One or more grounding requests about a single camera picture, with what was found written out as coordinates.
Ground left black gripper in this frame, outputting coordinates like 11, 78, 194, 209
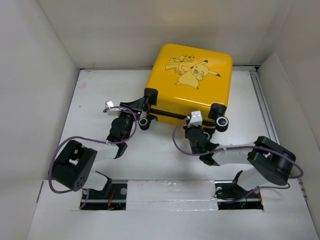
117, 98, 145, 142

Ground yellow hard-shell suitcase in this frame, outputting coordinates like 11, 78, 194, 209
144, 43, 233, 132

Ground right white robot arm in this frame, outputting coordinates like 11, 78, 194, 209
184, 126, 299, 202

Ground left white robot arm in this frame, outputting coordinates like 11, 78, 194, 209
48, 97, 149, 199

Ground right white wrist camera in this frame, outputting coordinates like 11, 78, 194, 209
187, 110, 203, 128

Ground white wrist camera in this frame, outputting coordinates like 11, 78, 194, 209
103, 100, 122, 116
187, 110, 203, 128

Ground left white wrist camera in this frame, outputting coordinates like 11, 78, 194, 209
103, 100, 122, 116

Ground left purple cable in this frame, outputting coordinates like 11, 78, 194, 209
47, 106, 138, 208

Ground aluminium frame rail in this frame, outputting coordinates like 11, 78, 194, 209
249, 65, 308, 201

